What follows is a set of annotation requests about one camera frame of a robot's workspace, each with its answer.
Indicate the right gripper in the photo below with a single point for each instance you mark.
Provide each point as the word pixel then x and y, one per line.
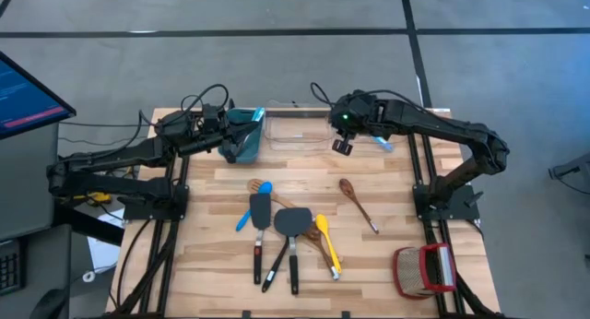
pixel 352 111

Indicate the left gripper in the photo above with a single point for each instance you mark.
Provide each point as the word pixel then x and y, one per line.
pixel 213 123

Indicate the large light blue spoon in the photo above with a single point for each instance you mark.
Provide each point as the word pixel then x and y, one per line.
pixel 383 144

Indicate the small blue spoon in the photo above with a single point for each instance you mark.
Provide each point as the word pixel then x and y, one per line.
pixel 266 187

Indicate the black rectangular spatula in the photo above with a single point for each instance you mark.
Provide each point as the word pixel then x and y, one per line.
pixel 260 210

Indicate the yellow spoon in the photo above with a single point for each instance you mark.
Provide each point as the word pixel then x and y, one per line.
pixel 322 222

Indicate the black wide round turner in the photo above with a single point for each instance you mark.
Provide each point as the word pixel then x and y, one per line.
pixel 292 222

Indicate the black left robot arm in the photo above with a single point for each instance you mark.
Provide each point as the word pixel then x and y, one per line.
pixel 115 155

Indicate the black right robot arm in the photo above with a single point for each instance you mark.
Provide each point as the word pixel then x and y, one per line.
pixel 438 123

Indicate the teal plastic bin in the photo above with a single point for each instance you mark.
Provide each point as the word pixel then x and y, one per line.
pixel 252 150

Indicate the clear plastic bin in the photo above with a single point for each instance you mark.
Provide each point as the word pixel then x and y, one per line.
pixel 295 144
pixel 364 147

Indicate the black table clamp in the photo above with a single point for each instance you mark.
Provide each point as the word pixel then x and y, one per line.
pixel 345 315
pixel 246 315
pixel 231 102

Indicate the black cart leg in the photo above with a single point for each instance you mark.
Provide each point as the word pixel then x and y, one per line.
pixel 83 224

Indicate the white paper sheet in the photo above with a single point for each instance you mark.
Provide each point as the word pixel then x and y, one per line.
pixel 103 254

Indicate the grey cabinet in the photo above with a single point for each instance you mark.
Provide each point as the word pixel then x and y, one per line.
pixel 27 180

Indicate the computer monitor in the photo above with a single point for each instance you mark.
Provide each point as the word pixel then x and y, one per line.
pixel 23 102

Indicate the grey side desk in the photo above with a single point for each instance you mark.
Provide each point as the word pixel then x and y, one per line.
pixel 46 263

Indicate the black stand leg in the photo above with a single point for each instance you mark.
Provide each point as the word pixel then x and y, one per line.
pixel 571 169

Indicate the black computer mouse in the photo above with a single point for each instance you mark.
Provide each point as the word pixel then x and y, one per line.
pixel 48 305

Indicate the black keyboard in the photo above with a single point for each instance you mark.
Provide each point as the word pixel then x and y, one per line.
pixel 11 268

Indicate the black metal table frame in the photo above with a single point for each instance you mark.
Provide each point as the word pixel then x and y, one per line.
pixel 184 171

